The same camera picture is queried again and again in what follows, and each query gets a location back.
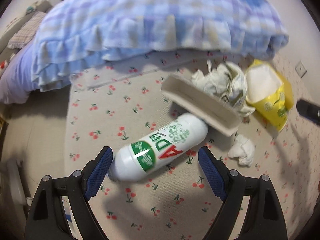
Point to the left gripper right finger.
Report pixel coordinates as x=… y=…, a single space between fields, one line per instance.
x=264 y=217

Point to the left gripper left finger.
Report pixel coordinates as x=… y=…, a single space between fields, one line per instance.
x=47 y=218

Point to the yellow paper tissue pack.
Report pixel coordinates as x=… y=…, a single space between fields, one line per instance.
x=269 y=92

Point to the white tissue ball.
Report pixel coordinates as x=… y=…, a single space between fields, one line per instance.
x=243 y=149

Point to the printed paper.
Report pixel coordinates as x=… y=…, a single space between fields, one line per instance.
x=226 y=81

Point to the white AD milk bottle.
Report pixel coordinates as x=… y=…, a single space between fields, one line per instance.
x=135 y=161

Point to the small dark blue box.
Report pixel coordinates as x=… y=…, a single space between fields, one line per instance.
x=216 y=113

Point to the cherry print bed sheet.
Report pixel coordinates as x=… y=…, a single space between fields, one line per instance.
x=122 y=104

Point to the purple bed sheet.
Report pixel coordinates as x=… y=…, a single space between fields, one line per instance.
x=16 y=83

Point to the red white plush toy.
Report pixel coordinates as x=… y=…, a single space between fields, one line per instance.
x=3 y=65

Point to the plaid pillow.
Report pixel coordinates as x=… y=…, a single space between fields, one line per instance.
x=27 y=32

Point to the blue plaid folded blanket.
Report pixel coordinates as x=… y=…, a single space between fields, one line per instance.
x=80 y=34

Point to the white wall socket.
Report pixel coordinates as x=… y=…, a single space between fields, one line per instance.
x=300 y=69

